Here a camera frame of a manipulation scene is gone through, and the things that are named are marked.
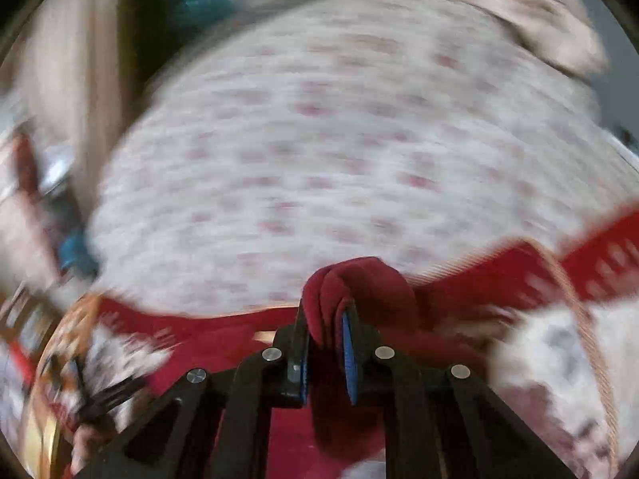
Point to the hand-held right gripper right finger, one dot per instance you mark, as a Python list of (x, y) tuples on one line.
[(349, 359)]

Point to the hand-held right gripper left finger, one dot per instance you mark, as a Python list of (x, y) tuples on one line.
[(301, 376)]

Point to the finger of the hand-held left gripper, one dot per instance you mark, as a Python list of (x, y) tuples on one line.
[(107, 396)]

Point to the dark red cloth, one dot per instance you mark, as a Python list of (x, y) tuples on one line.
[(359, 284)]

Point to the orange patterned cloth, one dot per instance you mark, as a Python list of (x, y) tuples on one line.
[(67, 329)]

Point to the teal plastic bag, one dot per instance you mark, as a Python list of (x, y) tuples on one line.
[(75, 254)]

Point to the red and white leaf blanket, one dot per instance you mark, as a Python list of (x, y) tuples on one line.
[(544, 349)]

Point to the white floral pillow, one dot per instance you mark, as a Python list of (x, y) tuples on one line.
[(324, 159)]

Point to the beige curtain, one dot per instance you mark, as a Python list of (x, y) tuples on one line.
[(65, 85)]

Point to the beige cloth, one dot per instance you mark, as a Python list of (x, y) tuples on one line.
[(524, 10)]

